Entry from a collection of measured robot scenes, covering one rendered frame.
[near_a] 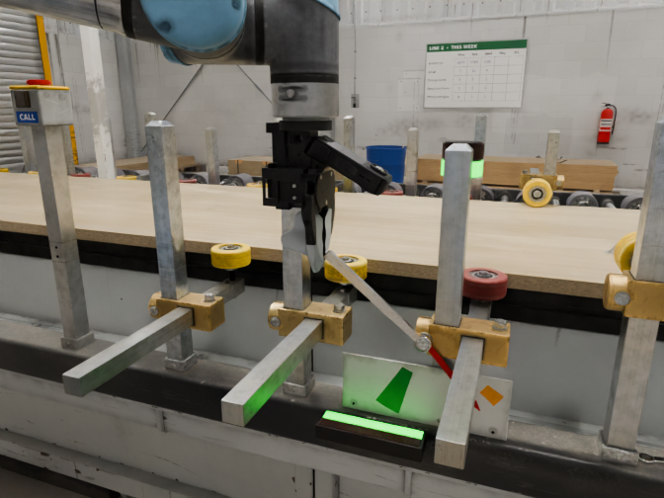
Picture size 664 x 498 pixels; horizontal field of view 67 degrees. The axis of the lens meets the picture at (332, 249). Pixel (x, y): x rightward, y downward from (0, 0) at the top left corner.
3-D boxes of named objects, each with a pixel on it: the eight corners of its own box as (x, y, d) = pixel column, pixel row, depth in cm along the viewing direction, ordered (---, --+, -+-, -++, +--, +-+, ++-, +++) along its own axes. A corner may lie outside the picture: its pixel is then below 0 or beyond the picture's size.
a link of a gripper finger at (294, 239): (287, 268, 74) (285, 207, 71) (324, 272, 72) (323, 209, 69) (277, 274, 71) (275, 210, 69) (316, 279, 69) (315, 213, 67)
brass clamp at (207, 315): (208, 334, 89) (207, 307, 87) (146, 323, 93) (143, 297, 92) (227, 320, 94) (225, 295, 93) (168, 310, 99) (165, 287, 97)
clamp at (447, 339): (506, 369, 72) (510, 336, 71) (413, 353, 76) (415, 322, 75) (507, 351, 77) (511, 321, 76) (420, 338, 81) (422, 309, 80)
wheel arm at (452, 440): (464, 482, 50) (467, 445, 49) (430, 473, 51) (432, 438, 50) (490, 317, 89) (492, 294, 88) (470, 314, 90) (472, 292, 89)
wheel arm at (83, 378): (83, 403, 67) (79, 375, 66) (64, 398, 69) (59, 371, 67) (245, 294, 107) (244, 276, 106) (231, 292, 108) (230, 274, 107)
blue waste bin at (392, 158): (399, 205, 635) (402, 146, 615) (358, 201, 658) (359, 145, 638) (412, 198, 687) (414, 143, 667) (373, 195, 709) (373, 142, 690)
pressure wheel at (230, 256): (258, 300, 104) (255, 247, 101) (219, 307, 100) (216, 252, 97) (245, 289, 111) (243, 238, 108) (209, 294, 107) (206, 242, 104)
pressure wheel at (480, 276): (501, 346, 84) (507, 281, 81) (453, 338, 87) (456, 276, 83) (502, 327, 91) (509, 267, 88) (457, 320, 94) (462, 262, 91)
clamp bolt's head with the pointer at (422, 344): (486, 413, 73) (423, 333, 73) (472, 420, 74) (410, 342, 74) (487, 406, 74) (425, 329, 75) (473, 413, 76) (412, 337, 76)
